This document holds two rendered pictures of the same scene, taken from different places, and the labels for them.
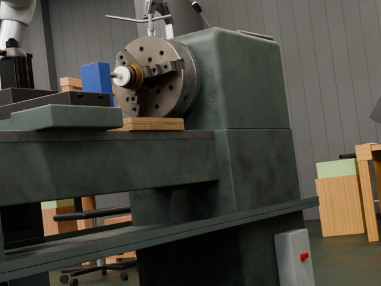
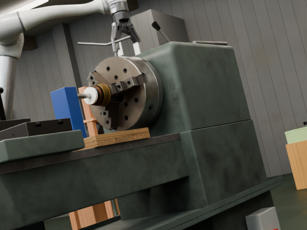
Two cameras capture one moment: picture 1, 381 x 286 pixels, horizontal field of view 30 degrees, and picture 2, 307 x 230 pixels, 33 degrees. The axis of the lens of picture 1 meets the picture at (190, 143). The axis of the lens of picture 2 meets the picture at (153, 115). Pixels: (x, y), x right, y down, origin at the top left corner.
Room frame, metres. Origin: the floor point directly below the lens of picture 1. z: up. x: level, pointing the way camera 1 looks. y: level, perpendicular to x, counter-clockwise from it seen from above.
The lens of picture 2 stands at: (0.45, -0.17, 0.78)
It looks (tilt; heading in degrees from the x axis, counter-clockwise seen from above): 5 degrees up; 4
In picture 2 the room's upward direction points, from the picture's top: 13 degrees counter-clockwise
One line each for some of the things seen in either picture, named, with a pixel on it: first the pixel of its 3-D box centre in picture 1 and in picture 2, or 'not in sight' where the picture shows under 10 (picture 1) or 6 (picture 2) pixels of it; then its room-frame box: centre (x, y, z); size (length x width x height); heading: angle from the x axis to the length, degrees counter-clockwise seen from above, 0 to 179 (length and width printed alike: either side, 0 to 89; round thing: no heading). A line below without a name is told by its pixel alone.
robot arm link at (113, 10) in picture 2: not in sight; (119, 8); (2.92, 0.07, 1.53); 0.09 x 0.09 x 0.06
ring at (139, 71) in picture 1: (130, 76); (99, 95); (2.50, 0.18, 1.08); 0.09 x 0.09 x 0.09; 58
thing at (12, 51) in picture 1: (13, 54); not in sight; (2.13, 0.50, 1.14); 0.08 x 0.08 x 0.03
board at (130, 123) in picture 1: (115, 131); (89, 146); (2.40, 0.25, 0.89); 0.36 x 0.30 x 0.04; 58
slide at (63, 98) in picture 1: (35, 112); (6, 141); (2.10, 0.45, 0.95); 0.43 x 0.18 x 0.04; 58
